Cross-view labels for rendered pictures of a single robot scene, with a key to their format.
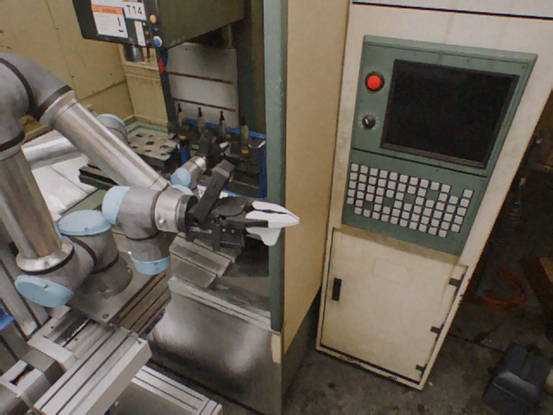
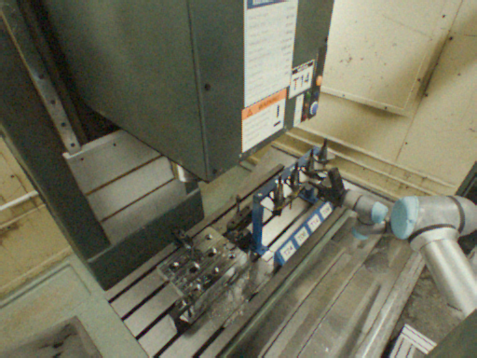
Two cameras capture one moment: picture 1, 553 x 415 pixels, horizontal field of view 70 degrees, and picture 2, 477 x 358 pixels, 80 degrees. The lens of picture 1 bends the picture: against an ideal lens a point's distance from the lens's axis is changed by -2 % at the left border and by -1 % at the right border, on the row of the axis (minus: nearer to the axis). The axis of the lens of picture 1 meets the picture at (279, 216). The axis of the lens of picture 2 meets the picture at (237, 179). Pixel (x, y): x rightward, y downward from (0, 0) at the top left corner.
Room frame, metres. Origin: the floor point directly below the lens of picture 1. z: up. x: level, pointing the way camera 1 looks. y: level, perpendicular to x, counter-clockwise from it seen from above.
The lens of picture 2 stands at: (1.58, 1.27, 1.98)
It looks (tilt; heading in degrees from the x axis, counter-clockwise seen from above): 40 degrees down; 289
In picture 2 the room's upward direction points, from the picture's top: 1 degrees counter-clockwise
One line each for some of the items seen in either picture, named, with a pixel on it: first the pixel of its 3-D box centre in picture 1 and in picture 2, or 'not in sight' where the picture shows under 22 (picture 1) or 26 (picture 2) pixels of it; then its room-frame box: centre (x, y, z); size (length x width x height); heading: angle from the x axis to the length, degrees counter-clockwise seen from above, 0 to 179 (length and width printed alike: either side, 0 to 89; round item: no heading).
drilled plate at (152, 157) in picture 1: (157, 149); (202, 263); (1.94, 0.67, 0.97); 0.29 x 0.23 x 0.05; 65
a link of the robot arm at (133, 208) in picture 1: (137, 208); not in sight; (0.60, 0.27, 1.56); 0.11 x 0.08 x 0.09; 79
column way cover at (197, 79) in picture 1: (202, 90); (140, 180); (2.32, 0.46, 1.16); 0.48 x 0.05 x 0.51; 65
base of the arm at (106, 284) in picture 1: (100, 268); not in sight; (0.78, 0.50, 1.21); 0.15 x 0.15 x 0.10
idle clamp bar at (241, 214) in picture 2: (218, 161); (244, 215); (1.86, 0.33, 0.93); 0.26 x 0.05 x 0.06; 70
